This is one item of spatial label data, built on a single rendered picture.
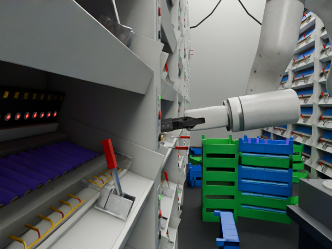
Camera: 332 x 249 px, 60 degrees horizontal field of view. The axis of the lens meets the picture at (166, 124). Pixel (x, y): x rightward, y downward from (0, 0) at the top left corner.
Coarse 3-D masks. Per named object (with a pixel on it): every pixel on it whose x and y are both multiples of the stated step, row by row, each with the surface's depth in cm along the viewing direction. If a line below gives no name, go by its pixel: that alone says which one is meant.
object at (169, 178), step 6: (168, 168) 123; (162, 174) 121; (168, 174) 123; (174, 174) 123; (180, 174) 122; (162, 180) 117; (168, 180) 123; (174, 180) 123; (162, 186) 110; (168, 186) 105; (174, 186) 119; (162, 192) 105; (168, 192) 104; (174, 192) 111; (162, 198) 100; (168, 198) 102; (162, 204) 94; (168, 204) 97; (162, 210) 89; (168, 210) 91; (162, 216) 79; (168, 216) 87; (162, 222) 78; (162, 228) 77; (162, 234) 74; (162, 240) 63; (162, 246) 63
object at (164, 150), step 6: (168, 132) 122; (174, 132) 122; (174, 138) 118; (168, 144) 98; (174, 144) 120; (162, 150) 61; (168, 150) 87; (168, 156) 93; (162, 162) 62; (162, 168) 73
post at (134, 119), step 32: (96, 0) 51; (128, 0) 51; (160, 0) 59; (160, 64) 60; (64, 96) 53; (96, 96) 52; (128, 96) 52; (64, 128) 53; (128, 128) 52; (160, 128) 61; (160, 192) 61; (160, 224) 62
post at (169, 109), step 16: (176, 0) 118; (176, 16) 119; (176, 48) 120; (176, 64) 120; (176, 96) 121; (176, 112) 121; (176, 144) 122; (176, 160) 123; (176, 192) 123; (176, 208) 124; (176, 240) 125
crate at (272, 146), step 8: (240, 144) 173; (248, 144) 171; (256, 144) 169; (264, 144) 167; (272, 144) 165; (280, 144) 163; (264, 152) 167; (272, 152) 166; (280, 152) 164; (288, 152) 162
